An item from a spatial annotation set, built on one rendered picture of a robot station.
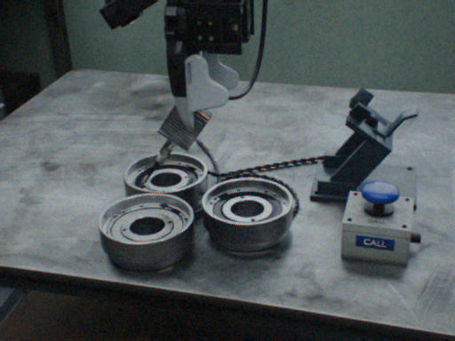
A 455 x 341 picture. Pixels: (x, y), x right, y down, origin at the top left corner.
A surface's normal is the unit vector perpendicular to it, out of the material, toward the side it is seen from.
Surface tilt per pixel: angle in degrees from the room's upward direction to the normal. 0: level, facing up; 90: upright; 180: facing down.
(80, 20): 90
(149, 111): 0
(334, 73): 90
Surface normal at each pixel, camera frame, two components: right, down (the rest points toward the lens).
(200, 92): -0.22, 0.41
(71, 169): -0.04, -0.88
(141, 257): -0.02, 0.47
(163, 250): 0.43, 0.41
